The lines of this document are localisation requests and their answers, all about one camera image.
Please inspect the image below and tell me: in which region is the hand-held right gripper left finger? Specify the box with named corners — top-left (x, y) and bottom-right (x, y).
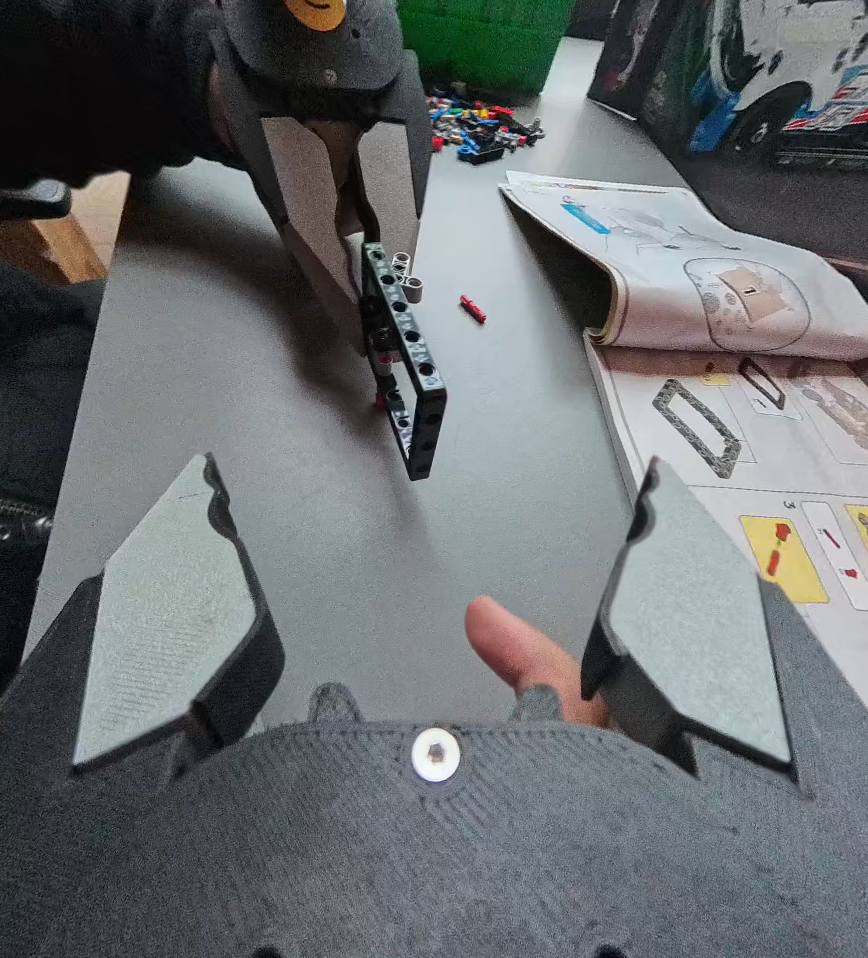
top-left (71, 453), bottom-right (285, 775)

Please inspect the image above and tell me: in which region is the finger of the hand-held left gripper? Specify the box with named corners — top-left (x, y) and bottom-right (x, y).
top-left (352, 51), bottom-right (435, 248)
top-left (260, 116), bottom-right (366, 356)

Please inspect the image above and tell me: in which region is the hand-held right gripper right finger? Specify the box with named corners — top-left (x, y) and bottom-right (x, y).
top-left (580, 457), bottom-right (794, 779)

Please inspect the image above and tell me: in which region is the black lego frame assembly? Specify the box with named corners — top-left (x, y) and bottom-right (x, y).
top-left (359, 241), bottom-right (450, 481)

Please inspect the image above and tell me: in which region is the person's left forearm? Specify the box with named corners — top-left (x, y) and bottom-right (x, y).
top-left (0, 0), bottom-right (255, 188)

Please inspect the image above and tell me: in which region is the pile of loose lego pieces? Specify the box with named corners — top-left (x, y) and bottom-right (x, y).
top-left (425, 86), bottom-right (547, 164)

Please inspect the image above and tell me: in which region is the lego instruction booklet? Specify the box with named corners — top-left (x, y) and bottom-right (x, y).
top-left (497, 168), bottom-right (868, 772)

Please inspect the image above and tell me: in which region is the lego set box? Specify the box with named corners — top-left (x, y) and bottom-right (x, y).
top-left (587, 0), bottom-right (868, 184)

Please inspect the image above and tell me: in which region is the person's right hand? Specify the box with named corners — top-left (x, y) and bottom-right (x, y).
top-left (464, 595), bottom-right (611, 727)

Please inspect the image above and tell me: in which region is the green plastic bin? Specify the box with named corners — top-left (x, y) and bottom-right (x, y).
top-left (395, 0), bottom-right (579, 97)

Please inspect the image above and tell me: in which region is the black office chair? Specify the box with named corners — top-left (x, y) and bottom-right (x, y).
top-left (0, 178), bottom-right (74, 226)

